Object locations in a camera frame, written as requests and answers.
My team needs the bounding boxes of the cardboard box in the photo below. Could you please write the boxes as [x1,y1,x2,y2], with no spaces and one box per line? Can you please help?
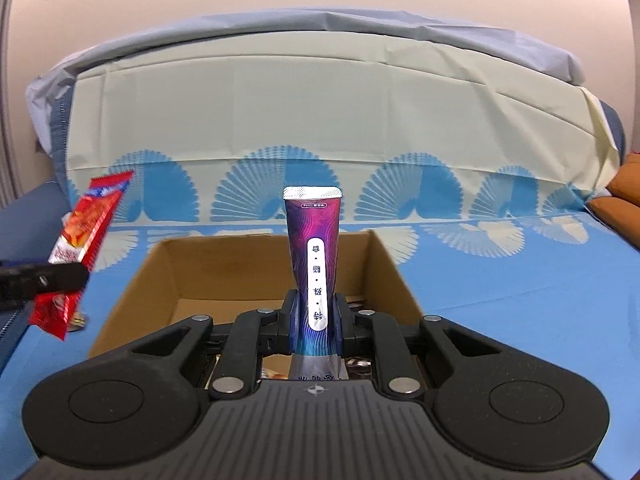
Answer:
[89,230,426,391]

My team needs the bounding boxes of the blue fan-print cloth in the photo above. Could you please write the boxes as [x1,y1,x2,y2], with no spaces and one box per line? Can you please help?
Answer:
[0,45,640,461]

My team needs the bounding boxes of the long red snack packet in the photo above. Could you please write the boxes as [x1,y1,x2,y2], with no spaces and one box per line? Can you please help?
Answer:
[27,170,136,342]

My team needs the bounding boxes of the light blue cloth cover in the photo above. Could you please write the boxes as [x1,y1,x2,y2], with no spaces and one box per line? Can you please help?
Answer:
[25,7,586,161]

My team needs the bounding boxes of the orange cushion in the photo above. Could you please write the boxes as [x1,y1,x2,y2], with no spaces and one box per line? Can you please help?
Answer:
[585,152,640,251]

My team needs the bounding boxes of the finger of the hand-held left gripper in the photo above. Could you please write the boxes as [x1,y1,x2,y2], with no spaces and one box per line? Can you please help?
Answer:
[0,260,91,311]

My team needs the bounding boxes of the purple swirl snack packet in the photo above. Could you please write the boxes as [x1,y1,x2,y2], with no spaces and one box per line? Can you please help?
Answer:
[282,185,348,382]

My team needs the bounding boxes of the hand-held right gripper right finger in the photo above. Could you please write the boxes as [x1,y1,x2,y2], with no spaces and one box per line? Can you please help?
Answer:
[334,292,501,401]

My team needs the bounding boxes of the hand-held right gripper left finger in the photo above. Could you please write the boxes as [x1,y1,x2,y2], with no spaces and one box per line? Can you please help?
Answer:
[132,290,301,401]

